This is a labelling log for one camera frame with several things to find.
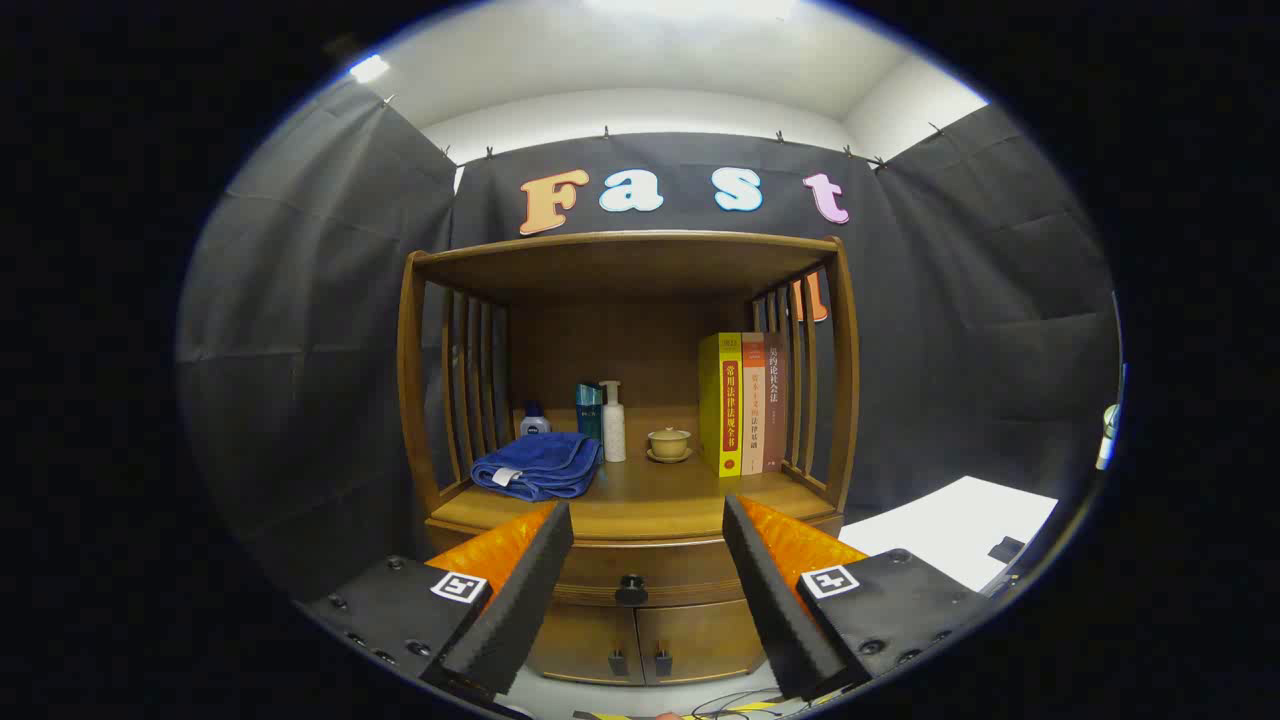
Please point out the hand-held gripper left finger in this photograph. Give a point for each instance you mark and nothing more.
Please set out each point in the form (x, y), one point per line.
(520, 600)

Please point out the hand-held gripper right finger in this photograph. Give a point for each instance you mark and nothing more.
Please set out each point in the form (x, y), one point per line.
(775, 600)

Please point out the wooden drawer with black knob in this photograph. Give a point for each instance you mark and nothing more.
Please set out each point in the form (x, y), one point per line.
(650, 565)

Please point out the wooden cabinet door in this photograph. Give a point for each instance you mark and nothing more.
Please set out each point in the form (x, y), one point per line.
(585, 640)
(700, 640)

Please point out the wooden countertop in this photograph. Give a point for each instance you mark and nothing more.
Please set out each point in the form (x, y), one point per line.
(660, 500)

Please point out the wooden cabinet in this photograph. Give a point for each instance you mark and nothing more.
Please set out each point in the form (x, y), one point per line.
(620, 265)

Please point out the yellow black floor tape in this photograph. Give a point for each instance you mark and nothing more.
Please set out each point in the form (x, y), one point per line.
(745, 708)

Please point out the blue folded towel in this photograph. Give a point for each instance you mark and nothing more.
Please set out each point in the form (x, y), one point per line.
(540, 465)

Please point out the small white blue-capped bottle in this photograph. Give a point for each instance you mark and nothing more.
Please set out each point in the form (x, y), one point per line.
(534, 424)

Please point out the beige saucer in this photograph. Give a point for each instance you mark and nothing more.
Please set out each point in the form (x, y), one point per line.
(668, 459)

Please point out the beige lidded teacup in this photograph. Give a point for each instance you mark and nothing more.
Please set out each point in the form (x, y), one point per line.
(668, 441)

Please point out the white pump bottle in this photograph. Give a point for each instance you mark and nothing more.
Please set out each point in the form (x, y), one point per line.
(613, 430)

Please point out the brown book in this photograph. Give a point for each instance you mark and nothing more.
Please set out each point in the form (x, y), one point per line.
(775, 400)

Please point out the yellow book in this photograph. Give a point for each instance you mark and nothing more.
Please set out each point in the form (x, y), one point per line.
(712, 410)

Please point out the orange white book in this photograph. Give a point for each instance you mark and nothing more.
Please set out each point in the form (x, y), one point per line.
(752, 400)

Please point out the teal bottle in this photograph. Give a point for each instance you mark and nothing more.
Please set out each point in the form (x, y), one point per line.
(589, 410)

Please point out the black backdrop cloth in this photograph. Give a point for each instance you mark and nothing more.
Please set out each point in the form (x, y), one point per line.
(300, 350)

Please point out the white plastic fixture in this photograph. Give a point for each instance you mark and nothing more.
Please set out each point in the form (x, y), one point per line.
(1107, 435)

